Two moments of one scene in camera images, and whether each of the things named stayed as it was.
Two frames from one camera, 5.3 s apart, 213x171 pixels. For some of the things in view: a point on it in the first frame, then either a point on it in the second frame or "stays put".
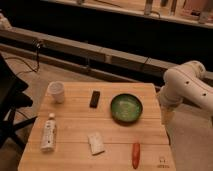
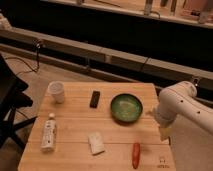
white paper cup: (56, 89) stays put
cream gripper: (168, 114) to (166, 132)
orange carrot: (136, 147) stays put
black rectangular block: (94, 99) stays put
